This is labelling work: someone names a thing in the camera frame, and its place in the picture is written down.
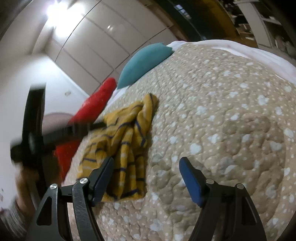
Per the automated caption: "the yellow striped knit sweater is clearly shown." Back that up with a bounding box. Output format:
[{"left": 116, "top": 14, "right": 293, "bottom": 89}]
[{"left": 77, "top": 93, "right": 158, "bottom": 202}]

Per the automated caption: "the person's left hand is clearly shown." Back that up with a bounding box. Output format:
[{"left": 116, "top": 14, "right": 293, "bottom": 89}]
[{"left": 16, "top": 168, "right": 39, "bottom": 214}]

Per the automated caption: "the round pink headboard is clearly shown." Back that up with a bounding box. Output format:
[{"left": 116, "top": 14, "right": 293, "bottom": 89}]
[{"left": 42, "top": 113, "right": 73, "bottom": 134}]

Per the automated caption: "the red embroidered quilt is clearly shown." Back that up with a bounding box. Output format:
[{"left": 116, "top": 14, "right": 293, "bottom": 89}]
[{"left": 54, "top": 77, "right": 117, "bottom": 181}]

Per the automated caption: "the beige built-in wardrobe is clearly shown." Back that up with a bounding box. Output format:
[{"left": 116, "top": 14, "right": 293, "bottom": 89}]
[{"left": 45, "top": 1, "right": 186, "bottom": 94}]

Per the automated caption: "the beige heart-patterned bedspread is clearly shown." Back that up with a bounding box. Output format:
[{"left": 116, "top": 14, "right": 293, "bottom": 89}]
[{"left": 63, "top": 43, "right": 296, "bottom": 241}]

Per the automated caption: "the teal pillow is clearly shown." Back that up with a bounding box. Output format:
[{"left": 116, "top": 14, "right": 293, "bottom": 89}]
[{"left": 117, "top": 43, "right": 173, "bottom": 89}]

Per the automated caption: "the dark wooden door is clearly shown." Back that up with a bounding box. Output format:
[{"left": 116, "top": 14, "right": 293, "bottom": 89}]
[{"left": 159, "top": 0, "right": 258, "bottom": 47}]

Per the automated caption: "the cluttered white shelf unit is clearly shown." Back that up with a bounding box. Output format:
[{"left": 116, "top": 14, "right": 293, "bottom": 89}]
[{"left": 220, "top": 1, "right": 295, "bottom": 56}]

